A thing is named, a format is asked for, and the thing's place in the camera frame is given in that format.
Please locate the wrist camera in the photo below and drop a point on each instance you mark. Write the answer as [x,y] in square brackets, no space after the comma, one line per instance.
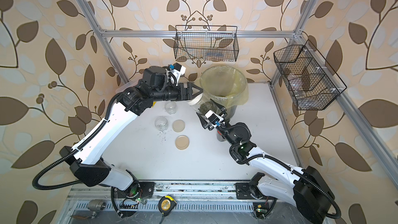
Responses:
[175,71]
[214,119]

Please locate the cream tall jar lid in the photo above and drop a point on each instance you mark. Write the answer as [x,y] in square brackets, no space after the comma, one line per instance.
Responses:
[196,100]

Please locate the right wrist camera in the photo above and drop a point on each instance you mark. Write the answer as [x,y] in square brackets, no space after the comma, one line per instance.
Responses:
[214,119]

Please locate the ribbed glass jar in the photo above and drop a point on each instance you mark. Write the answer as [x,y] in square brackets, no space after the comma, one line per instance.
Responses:
[161,123]

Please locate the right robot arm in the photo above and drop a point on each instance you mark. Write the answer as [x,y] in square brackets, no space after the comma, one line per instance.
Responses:
[303,188]

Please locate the black wire basket right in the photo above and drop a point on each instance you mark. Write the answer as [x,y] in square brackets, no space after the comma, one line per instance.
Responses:
[312,84]

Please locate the aluminium frame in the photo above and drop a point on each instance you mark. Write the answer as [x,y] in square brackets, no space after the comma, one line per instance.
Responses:
[350,141]

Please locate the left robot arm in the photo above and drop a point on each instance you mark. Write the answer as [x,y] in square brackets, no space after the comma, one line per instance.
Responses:
[85,158]

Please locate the yellow black tape measure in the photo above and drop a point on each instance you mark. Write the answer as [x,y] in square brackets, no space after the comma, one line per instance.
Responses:
[166,205]

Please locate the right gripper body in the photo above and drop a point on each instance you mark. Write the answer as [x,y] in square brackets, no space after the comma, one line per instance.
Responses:
[212,128]

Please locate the red lid tea jar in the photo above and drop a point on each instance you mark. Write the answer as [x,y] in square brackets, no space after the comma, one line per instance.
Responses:
[220,137]

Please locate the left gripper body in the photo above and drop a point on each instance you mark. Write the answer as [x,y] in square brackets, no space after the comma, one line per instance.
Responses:
[182,96]

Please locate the black wire basket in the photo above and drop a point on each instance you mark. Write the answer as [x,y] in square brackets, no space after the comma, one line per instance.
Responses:
[312,84]
[206,43]

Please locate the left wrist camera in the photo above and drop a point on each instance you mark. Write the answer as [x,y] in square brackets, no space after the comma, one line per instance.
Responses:
[175,71]

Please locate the tan short jar lid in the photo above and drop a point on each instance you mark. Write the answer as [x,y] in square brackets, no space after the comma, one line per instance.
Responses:
[182,142]

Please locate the pink plastic toolbox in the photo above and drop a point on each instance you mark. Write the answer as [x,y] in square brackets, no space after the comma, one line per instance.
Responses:
[125,86]

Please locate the black wire basket back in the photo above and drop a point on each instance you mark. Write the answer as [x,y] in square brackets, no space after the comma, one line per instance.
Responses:
[206,43]

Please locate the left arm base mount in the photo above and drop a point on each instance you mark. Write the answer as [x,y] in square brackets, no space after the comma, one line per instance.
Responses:
[139,189]

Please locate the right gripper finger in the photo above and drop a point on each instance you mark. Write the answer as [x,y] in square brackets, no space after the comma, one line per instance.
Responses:
[203,120]
[221,109]

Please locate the metal pipe fitting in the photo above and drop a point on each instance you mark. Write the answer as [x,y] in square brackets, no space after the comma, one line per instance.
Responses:
[96,205]

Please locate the beige lid short jar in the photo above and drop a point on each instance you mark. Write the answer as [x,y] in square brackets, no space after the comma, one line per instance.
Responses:
[170,107]

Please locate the yellow plastic bin liner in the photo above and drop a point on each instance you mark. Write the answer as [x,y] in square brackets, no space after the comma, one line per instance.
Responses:
[224,84]

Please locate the beige lid tall jar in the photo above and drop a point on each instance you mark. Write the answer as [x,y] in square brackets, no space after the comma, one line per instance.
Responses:
[205,106]

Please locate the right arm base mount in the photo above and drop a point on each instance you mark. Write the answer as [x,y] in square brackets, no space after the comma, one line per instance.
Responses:
[250,190]

